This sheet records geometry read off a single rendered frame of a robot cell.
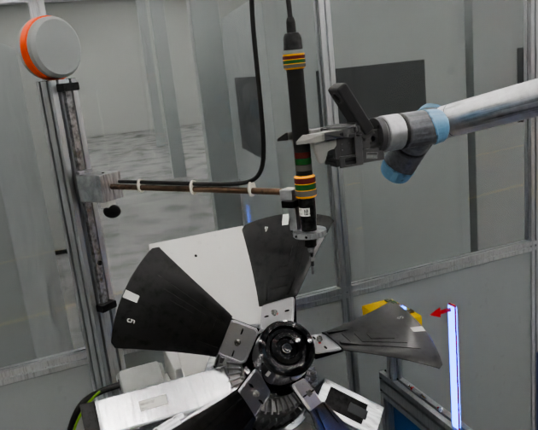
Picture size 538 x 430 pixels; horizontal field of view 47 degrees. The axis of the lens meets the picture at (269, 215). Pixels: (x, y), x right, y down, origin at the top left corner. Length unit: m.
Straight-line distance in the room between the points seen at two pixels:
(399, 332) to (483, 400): 1.36
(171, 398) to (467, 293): 1.45
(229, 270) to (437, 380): 1.20
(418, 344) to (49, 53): 1.13
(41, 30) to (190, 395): 0.95
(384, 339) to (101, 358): 0.82
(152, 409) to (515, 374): 1.80
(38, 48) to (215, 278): 0.72
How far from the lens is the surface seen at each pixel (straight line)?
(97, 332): 1.80
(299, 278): 1.36
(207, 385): 1.39
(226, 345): 1.33
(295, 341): 1.28
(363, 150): 1.27
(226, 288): 1.60
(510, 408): 2.88
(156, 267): 1.31
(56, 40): 1.69
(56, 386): 2.02
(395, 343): 1.40
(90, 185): 1.63
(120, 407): 1.37
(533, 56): 2.54
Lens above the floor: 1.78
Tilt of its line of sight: 13 degrees down
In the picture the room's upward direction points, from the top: 6 degrees counter-clockwise
